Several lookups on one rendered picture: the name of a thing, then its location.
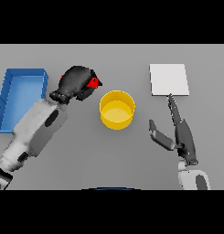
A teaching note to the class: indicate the yellow bowl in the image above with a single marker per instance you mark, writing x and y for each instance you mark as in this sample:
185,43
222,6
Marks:
117,110

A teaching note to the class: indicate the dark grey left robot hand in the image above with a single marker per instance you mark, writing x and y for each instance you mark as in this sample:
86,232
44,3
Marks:
72,81

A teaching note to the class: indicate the blue tray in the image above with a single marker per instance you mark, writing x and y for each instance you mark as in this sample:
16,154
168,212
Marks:
20,97

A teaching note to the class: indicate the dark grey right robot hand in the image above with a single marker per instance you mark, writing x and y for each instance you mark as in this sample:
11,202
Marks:
184,137

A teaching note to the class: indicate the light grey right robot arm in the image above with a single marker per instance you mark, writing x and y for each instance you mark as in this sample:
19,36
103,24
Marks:
192,179

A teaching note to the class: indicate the pale square measuring scale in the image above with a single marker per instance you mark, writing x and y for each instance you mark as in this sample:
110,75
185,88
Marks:
168,79

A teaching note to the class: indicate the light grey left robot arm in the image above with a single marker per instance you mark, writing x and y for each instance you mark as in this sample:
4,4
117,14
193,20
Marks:
31,134

